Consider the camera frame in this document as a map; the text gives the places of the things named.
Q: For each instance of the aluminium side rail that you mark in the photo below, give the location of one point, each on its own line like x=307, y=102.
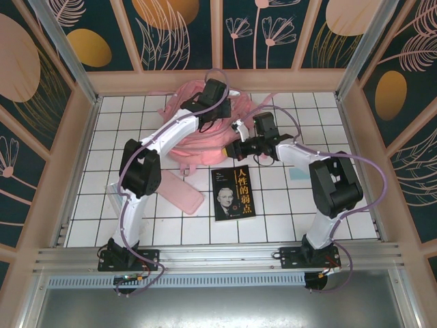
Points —
x=380, y=229
x=60, y=235

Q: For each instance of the pink pencil case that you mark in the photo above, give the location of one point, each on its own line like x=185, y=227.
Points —
x=184, y=196

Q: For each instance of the small circuit board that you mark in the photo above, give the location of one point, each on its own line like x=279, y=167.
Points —
x=129, y=278

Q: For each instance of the light blue paper note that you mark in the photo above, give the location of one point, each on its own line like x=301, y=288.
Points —
x=297, y=174

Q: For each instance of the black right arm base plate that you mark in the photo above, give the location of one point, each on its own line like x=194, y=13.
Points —
x=290, y=256

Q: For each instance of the clear plastic folder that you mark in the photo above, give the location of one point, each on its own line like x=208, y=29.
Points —
x=114, y=193

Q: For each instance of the grey metal sheet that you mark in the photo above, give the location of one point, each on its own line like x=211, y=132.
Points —
x=218, y=307

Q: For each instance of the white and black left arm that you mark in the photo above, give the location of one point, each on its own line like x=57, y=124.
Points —
x=177, y=130

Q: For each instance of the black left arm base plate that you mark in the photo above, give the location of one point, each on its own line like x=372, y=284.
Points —
x=150, y=256

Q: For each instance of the pink backpack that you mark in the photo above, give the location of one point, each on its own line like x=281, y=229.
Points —
x=205, y=147

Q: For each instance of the black book with portrait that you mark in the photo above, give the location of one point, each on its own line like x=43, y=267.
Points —
x=235, y=194

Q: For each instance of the aluminium mounting rail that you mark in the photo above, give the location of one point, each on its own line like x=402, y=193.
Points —
x=218, y=256

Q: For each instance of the aluminium corner post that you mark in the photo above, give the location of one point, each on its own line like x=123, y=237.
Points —
x=365, y=51
x=70, y=58

